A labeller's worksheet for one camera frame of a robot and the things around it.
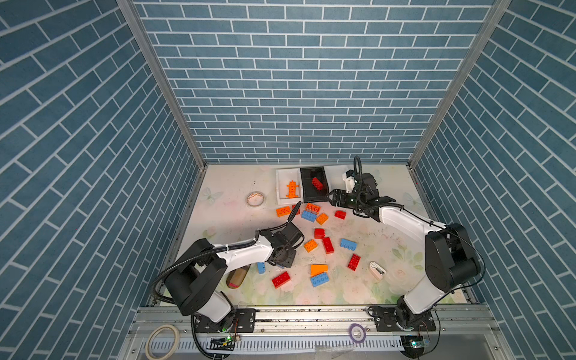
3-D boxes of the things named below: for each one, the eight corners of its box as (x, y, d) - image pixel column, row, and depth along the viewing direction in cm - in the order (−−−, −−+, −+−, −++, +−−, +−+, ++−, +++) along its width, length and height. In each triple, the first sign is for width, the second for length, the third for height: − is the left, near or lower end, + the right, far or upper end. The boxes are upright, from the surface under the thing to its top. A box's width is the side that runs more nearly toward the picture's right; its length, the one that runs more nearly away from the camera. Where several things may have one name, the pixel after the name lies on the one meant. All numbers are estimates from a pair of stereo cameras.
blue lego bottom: (313, 288, 83) (313, 286, 81) (310, 278, 85) (310, 276, 83) (330, 282, 84) (330, 280, 82) (326, 273, 86) (327, 271, 85)
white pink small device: (379, 280, 85) (381, 278, 83) (366, 267, 88) (367, 265, 86) (385, 273, 86) (387, 271, 84) (372, 261, 89) (373, 258, 87)
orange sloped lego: (310, 277, 85) (310, 275, 83) (309, 266, 88) (310, 264, 86) (328, 277, 85) (329, 275, 83) (327, 266, 88) (328, 264, 86)
